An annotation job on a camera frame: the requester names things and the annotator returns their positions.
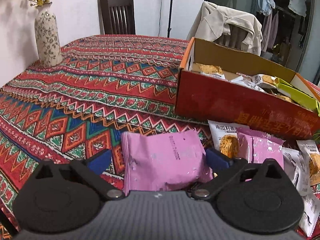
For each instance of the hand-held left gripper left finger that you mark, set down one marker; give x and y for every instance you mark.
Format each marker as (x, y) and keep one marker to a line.
(100, 160)

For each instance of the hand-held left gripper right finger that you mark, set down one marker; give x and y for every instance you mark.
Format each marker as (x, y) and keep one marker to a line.
(217, 160)

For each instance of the pink snack packet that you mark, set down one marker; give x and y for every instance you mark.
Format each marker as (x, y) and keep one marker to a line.
(265, 150)
(165, 160)

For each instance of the red orange cardboard box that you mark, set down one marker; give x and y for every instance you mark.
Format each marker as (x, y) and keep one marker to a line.
(225, 105)

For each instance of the white orange snack packet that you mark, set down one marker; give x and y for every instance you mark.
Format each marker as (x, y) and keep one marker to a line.
(210, 70)
(265, 80)
(225, 140)
(311, 160)
(241, 81)

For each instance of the green snack packet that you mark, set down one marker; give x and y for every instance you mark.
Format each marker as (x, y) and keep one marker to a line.
(297, 96)

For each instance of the patterned red tablecloth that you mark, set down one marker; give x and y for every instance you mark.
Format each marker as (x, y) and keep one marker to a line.
(100, 92)

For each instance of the white dark-print snack packet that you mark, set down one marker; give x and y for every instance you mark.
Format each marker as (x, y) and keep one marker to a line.
(293, 170)
(311, 217)

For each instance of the brown chair under jacket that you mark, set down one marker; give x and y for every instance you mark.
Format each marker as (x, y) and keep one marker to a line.
(237, 37)

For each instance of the floral ceramic vase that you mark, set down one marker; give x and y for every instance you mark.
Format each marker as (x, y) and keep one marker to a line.
(47, 37)

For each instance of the beige jacket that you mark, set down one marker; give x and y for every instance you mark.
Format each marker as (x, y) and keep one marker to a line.
(212, 22)

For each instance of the grey hanging garment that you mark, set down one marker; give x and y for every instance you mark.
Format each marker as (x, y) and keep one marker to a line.
(270, 32)

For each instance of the dark wooden chair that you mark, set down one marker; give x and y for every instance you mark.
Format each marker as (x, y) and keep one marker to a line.
(117, 15)

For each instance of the studio light stand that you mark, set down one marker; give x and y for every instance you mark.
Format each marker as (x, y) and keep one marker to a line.
(171, 7)

